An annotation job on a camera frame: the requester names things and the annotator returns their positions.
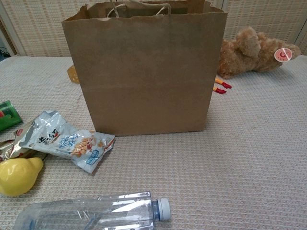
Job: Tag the silver snack packet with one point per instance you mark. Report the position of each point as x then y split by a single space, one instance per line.
60 143

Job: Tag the brown teddy bear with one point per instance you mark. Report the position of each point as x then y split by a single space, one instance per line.
249 57

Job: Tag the yellow pear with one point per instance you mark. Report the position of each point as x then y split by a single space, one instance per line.
16 177

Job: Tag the transparent plastic water bottle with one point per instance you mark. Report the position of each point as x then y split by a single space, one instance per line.
84 213

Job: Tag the beige woven tablecloth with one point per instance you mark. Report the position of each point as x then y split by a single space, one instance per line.
216 155

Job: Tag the green box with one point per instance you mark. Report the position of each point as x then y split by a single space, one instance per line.
9 117

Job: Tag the brown paper shopping bag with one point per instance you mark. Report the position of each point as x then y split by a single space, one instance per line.
144 72

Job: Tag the brown snack packet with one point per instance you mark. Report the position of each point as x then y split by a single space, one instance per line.
9 148

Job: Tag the woven folding screen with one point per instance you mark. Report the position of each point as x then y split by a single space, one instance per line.
36 28

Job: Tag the yellow rubber chicken toy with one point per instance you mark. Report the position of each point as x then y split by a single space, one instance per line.
219 90

